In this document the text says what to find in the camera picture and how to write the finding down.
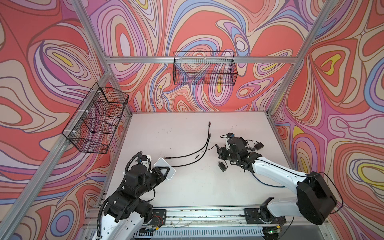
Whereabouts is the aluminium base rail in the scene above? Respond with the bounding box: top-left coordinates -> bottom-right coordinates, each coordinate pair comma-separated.
80,205 -> 331,239

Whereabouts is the wire mesh basket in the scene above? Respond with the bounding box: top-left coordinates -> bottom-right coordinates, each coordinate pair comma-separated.
173,50 -> 238,86
62,83 -> 129,154

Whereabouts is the black power adapter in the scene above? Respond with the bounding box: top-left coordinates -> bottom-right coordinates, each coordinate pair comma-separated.
246,140 -> 264,152
194,143 -> 229,173

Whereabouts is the left wire mesh basket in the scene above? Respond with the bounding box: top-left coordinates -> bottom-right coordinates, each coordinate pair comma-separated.
62,83 -> 129,154

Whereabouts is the back wire mesh basket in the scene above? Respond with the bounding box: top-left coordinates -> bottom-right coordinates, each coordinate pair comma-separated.
173,50 -> 238,86

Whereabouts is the small white network switch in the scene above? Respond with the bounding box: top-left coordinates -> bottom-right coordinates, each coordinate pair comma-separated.
154,158 -> 176,181

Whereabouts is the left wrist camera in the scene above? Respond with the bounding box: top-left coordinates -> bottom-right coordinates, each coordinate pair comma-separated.
137,155 -> 152,171

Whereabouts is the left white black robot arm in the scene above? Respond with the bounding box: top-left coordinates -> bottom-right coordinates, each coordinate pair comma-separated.
93,152 -> 176,240

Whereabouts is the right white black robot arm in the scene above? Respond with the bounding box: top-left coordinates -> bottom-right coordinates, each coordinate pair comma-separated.
216,135 -> 338,225

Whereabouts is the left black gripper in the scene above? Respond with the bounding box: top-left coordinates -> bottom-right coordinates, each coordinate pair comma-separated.
134,165 -> 170,199

